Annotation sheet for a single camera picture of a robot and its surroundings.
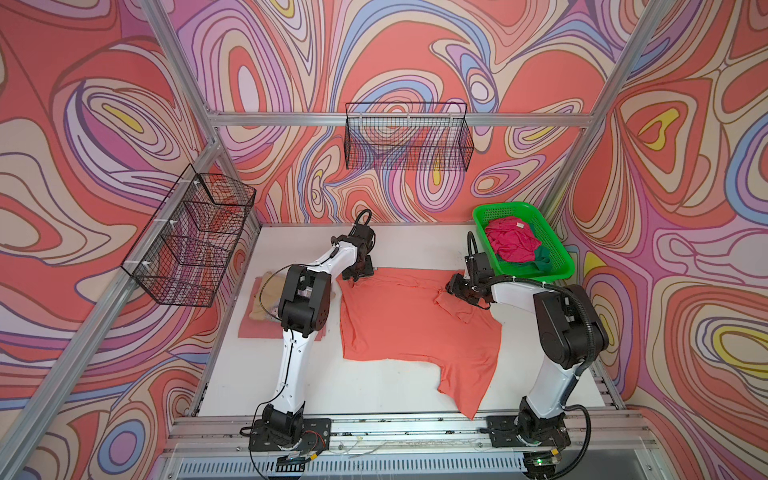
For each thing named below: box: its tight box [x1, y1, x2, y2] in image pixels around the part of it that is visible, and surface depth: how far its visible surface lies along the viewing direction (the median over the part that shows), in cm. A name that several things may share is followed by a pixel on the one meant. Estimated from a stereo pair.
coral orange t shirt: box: [336, 269, 503, 419], surface depth 93 cm
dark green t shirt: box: [512, 245, 552, 272], surface depth 106 cm
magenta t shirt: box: [485, 216, 542, 263], surface depth 109 cm
